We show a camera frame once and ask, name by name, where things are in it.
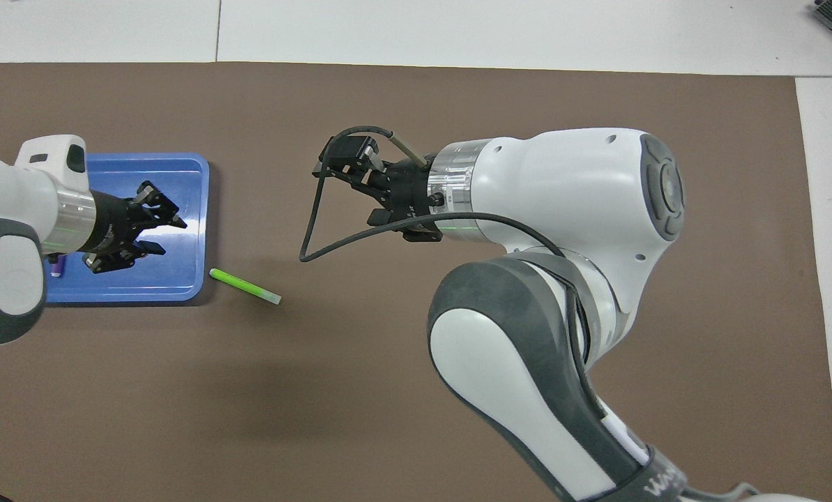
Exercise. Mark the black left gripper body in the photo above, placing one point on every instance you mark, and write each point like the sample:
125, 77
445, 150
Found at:
109, 223

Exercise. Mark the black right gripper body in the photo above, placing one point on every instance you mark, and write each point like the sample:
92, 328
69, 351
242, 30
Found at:
409, 192

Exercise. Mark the purple pen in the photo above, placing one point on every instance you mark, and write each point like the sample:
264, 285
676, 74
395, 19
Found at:
56, 266

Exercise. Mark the green pen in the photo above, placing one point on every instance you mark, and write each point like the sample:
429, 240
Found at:
245, 286

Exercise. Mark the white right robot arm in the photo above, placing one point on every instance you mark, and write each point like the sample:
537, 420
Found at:
569, 188

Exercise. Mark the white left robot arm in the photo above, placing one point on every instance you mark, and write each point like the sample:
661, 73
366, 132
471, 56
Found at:
11, 202

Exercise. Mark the blue plastic tray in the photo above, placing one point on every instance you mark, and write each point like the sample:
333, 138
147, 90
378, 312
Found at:
178, 181

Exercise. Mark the brown table mat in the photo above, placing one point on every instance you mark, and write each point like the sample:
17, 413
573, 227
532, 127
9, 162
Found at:
388, 390

